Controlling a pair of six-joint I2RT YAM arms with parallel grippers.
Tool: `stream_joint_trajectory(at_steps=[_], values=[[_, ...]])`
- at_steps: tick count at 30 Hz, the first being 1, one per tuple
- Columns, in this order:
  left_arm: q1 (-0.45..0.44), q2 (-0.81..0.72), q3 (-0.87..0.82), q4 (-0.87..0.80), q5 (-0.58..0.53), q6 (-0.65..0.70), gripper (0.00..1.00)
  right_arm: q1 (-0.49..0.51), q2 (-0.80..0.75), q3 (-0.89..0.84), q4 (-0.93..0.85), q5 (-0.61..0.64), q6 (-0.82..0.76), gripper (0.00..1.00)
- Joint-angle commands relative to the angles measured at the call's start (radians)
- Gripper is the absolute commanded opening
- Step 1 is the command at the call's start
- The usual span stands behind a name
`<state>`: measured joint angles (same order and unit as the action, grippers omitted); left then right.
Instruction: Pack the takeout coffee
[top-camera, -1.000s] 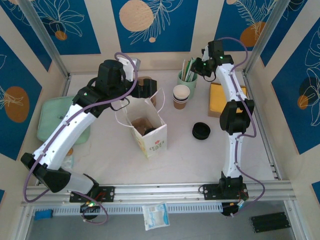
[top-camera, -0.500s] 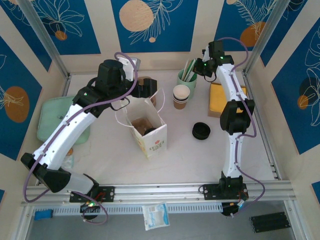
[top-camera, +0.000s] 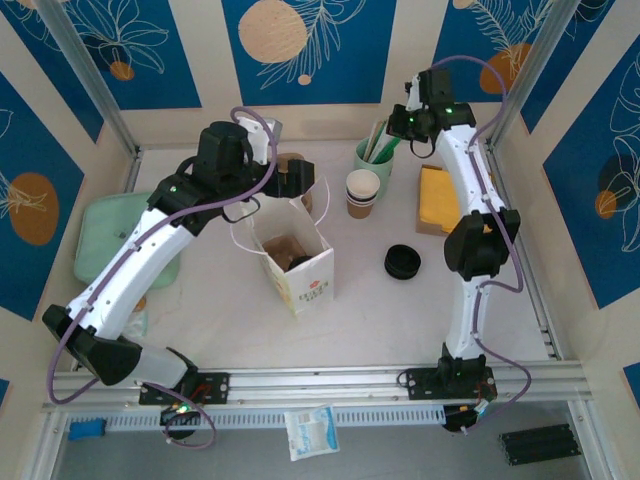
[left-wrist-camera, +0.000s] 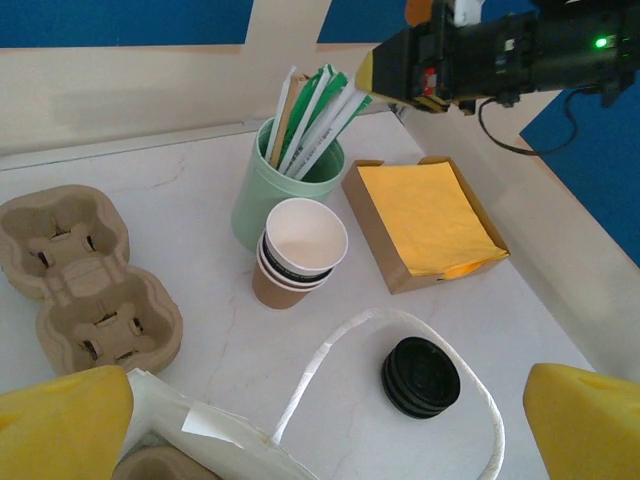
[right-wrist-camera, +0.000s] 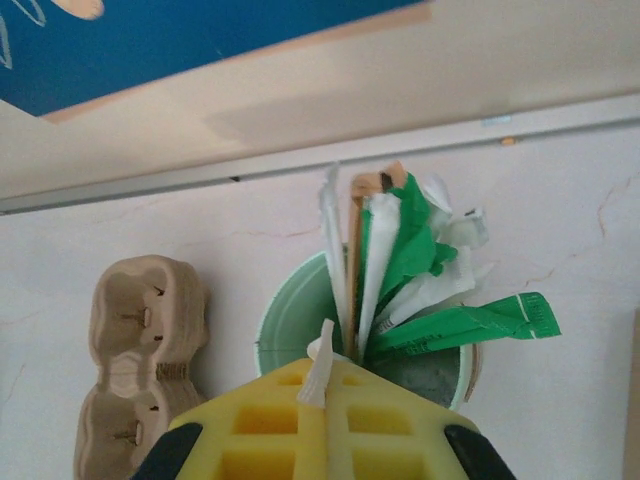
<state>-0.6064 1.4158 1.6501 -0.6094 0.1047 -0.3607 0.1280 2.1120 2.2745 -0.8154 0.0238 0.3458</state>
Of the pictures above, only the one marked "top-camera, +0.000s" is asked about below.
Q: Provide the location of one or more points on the white paper takeout bag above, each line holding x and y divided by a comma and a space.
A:
310, 290

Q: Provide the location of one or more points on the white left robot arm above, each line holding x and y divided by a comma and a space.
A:
130, 260

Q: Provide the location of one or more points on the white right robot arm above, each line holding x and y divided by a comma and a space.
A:
465, 170

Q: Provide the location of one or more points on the pale green straw mug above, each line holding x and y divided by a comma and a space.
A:
385, 175

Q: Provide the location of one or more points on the stack of paper cups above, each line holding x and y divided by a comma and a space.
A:
362, 184

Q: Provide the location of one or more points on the brown paper cup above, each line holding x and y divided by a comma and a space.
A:
361, 211

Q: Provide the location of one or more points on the yellow napkin stack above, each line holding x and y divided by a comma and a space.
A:
435, 200

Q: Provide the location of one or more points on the stack of yellow napkins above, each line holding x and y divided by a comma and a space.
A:
425, 230

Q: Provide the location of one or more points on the mint green square container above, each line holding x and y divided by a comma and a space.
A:
100, 240

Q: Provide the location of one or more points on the pale translucent plastic bottle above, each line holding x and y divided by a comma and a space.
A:
137, 327

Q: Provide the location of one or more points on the white blue printed packet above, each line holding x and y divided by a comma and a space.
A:
310, 432

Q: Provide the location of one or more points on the left base circuit board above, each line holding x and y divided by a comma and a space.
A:
175, 412

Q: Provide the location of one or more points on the base circuit board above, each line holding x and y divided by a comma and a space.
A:
175, 412
481, 410

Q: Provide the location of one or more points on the right base circuit board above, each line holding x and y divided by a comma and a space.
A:
481, 410

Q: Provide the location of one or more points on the blue plastic clamp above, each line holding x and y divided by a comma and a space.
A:
87, 431

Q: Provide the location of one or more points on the black extrusion pieces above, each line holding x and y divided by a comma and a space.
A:
540, 445

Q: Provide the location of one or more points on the left aluminium side rail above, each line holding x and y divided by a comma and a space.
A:
134, 172

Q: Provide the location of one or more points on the aluminium side rail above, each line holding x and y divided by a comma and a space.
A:
542, 320
134, 172

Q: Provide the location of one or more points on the right aluminium frame post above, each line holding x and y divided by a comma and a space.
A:
531, 65

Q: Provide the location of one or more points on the aluminium frame post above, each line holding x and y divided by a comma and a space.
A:
531, 65
85, 65

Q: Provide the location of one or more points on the left aluminium frame post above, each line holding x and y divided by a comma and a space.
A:
85, 65

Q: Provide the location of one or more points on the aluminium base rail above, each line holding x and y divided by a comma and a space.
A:
320, 382

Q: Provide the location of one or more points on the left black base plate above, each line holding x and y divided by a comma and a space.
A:
220, 387

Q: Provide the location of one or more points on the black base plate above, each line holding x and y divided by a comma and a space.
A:
220, 387
420, 385

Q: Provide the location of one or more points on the right aluminium side rail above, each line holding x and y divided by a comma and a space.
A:
542, 320

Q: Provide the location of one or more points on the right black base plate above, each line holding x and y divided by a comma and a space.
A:
420, 385

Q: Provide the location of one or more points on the left lower frame post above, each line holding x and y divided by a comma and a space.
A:
52, 450

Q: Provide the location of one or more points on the right lower frame post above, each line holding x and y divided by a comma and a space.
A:
586, 440

